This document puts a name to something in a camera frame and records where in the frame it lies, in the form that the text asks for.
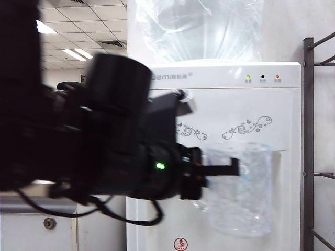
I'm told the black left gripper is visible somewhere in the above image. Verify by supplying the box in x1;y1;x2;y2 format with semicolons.
180;147;239;201

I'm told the white water dispenser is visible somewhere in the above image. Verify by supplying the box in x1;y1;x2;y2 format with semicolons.
125;61;303;251

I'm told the plastic-wrapped water jug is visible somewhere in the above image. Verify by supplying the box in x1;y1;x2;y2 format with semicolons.
127;0;265;65

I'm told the white desk drawer cabinet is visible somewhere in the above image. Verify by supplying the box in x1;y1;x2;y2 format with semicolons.
0;196;126;251

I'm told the grey metal rack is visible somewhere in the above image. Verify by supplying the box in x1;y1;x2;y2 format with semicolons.
302;31;335;251

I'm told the ceiling air vent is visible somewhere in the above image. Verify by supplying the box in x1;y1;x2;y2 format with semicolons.
98;40;128;48

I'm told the round cabinet lock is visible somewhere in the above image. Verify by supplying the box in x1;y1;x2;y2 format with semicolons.
43;217;57;230

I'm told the fluorescent ceiling light panel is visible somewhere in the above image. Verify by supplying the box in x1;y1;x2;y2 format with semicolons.
36;20;57;35
61;48;94;61

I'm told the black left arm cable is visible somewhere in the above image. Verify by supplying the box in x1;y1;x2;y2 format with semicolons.
15;188;164;227

